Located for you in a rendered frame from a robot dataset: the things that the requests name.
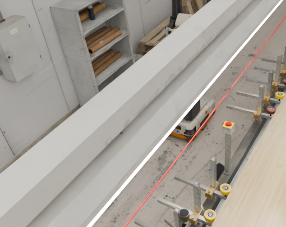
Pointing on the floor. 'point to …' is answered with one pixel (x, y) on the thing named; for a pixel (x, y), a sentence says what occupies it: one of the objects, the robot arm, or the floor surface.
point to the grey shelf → (58, 10)
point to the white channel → (102, 119)
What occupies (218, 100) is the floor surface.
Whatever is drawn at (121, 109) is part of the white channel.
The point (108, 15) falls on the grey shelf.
